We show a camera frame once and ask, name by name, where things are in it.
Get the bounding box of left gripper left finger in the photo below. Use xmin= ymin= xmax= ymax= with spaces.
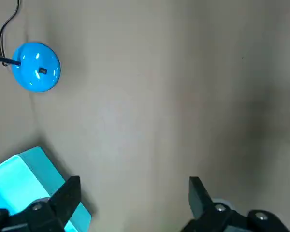
xmin=0 ymin=175 xmax=82 ymax=232

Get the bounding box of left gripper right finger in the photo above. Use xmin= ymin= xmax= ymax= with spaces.
xmin=181 ymin=176 xmax=290 ymax=232

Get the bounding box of turquoise plastic box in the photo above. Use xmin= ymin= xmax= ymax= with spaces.
xmin=0 ymin=146 xmax=92 ymax=232

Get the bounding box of blue desk lamp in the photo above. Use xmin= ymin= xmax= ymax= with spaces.
xmin=0 ymin=41 xmax=62 ymax=93

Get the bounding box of black lamp cable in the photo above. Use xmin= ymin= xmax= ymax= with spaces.
xmin=0 ymin=0 xmax=22 ymax=67

